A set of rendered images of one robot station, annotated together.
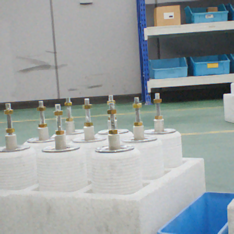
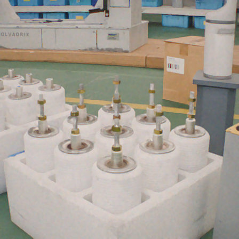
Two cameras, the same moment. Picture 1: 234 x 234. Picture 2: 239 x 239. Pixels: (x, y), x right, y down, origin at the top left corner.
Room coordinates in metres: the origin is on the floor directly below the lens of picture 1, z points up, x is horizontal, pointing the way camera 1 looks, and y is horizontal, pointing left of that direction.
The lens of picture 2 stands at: (1.96, 0.35, 0.58)
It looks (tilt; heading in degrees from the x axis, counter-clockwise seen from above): 20 degrees down; 199
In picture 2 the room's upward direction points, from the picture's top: straight up
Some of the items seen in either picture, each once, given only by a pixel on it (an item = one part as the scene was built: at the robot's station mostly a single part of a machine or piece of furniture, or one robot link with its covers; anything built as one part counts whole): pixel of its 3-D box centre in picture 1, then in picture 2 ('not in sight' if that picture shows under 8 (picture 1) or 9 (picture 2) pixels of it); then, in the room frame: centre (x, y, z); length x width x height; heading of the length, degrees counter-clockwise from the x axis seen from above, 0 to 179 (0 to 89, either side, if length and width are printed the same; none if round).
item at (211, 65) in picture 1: (207, 65); not in sight; (5.74, -0.98, 0.36); 0.50 x 0.38 x 0.21; 2
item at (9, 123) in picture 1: (9, 121); (191, 108); (1.09, 0.23, 0.31); 0.01 x 0.01 x 0.08; 47
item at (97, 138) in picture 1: (89, 140); (116, 132); (1.15, 0.07, 0.25); 0.08 x 0.08 x 0.01
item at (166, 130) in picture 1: (159, 131); (43, 131); (1.20, -0.09, 0.25); 0.08 x 0.08 x 0.01
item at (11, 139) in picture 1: (11, 142); (190, 126); (1.09, 0.23, 0.26); 0.02 x 0.02 x 0.03
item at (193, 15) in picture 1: (205, 14); not in sight; (5.77, -0.99, 0.89); 0.50 x 0.38 x 0.21; 3
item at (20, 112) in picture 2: not in sight; (22, 124); (0.96, -0.31, 0.16); 0.10 x 0.10 x 0.18
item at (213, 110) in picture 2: not in sight; (214, 120); (0.71, 0.25, 0.15); 0.15 x 0.15 x 0.30; 1
